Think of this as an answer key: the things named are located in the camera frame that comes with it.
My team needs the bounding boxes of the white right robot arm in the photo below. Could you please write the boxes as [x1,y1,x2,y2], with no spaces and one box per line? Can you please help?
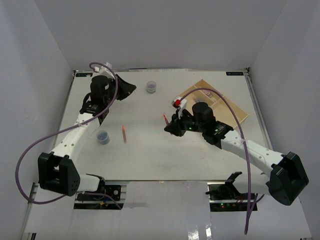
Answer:
[164,99,309,206]

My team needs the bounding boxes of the clear jar purple beads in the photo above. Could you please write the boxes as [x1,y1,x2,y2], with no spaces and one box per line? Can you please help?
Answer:
[146,80,157,94]

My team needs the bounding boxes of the beige slim orange-tip pen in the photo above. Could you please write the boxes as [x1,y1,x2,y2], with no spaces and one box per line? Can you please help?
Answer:
[121,125,127,144]

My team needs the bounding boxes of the clear jar blue beads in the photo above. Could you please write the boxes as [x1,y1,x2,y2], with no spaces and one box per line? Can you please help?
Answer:
[96,130,110,145]

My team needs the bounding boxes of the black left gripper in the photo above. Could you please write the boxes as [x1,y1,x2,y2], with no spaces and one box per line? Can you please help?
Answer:
[104,74,137,105]

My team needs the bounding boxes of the pink slim red-tip pen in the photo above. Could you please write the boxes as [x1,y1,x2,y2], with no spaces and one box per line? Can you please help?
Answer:
[163,112,169,126]

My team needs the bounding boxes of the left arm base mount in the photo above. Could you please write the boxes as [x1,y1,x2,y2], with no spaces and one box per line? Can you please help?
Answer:
[73,181,126,210]

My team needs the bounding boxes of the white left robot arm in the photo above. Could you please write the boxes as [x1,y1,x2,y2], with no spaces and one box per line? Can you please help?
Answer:
[38,75,137,200]

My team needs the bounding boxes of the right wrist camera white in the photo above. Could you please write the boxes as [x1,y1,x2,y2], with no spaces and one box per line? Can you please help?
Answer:
[171,96,188,119]

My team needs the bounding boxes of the pink chunky highlighter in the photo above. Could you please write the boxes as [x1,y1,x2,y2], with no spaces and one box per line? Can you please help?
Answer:
[201,89,212,98]

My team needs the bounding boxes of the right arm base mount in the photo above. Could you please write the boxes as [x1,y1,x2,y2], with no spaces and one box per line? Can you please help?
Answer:
[205,171,248,213]

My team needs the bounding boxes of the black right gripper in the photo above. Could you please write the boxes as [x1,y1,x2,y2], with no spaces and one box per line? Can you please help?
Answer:
[164,109,205,137]

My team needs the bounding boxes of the cream wooden divided tray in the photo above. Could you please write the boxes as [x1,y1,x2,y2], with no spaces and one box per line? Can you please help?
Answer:
[185,90,249,128]

